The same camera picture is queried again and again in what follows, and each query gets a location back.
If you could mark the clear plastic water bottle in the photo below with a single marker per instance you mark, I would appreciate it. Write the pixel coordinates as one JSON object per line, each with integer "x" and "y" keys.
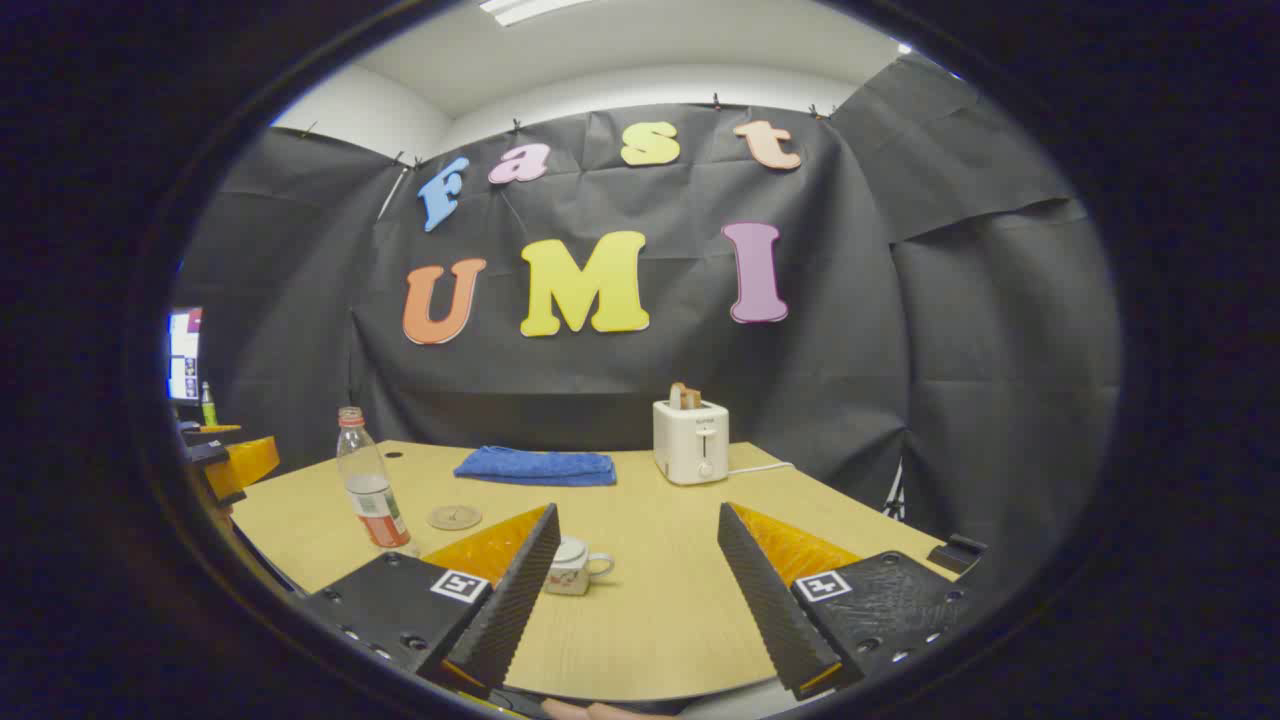
{"x": 375, "y": 500}

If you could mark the white toaster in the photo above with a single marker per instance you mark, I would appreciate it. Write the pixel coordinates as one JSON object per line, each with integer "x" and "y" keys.
{"x": 690, "y": 440}

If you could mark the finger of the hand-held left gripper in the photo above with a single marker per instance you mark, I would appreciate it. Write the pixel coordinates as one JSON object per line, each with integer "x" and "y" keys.
{"x": 250, "y": 462}

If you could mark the green bottle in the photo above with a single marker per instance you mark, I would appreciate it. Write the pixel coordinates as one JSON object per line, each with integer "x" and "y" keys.
{"x": 208, "y": 408}

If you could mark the white ceramic teacup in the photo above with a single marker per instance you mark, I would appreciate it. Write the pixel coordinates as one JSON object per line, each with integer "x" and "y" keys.
{"x": 572, "y": 580}

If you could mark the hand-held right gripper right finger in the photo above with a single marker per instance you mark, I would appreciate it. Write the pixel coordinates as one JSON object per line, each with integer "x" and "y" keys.
{"x": 770, "y": 610}

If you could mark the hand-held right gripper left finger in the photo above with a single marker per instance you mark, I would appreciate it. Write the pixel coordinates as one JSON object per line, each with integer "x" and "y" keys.
{"x": 510, "y": 610}

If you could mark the black backdrop cloth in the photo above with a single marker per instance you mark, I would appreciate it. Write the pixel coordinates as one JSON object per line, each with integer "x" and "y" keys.
{"x": 640, "y": 380}

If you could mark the computer monitor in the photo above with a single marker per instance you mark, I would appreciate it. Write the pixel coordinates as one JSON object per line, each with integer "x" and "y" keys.
{"x": 185, "y": 355}

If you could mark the round wooden coaster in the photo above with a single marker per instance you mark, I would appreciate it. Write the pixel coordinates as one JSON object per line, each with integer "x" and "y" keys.
{"x": 455, "y": 518}

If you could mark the blue folded towel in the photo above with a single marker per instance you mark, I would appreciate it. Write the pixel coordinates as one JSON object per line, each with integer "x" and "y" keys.
{"x": 540, "y": 466}

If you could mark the toasted bread slice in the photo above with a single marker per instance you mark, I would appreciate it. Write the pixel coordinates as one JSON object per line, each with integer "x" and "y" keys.
{"x": 680, "y": 396}

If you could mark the ceiling light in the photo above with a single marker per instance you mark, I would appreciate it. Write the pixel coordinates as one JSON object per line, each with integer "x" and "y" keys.
{"x": 530, "y": 8}

